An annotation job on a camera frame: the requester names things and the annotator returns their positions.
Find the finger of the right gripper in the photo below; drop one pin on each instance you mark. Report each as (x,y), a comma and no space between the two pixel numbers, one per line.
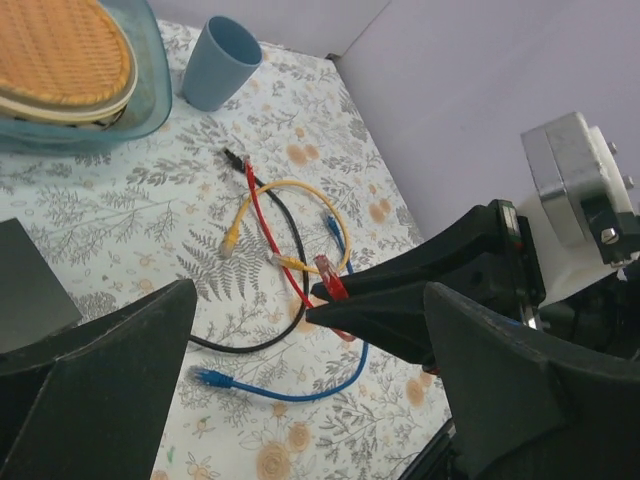
(393,320)
(475,233)

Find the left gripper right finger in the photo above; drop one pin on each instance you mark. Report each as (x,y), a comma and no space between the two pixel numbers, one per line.
(527,405)

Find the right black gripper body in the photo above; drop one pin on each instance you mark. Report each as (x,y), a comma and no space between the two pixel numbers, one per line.
(598,316)

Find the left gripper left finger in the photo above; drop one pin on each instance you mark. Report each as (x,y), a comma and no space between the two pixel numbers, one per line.
(92,401)

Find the black network switch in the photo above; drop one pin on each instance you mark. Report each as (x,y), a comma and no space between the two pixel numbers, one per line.
(34,304)

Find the floral table mat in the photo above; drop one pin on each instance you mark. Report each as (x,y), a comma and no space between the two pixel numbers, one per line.
(116,226)

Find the teal plastic tub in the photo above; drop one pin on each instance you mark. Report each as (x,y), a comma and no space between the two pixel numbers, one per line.
(148,108)

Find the blue plastic cup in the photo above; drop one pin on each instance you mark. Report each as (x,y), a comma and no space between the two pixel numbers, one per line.
(225,56)

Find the woven wicker round plate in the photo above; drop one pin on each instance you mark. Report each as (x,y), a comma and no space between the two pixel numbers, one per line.
(65,63)

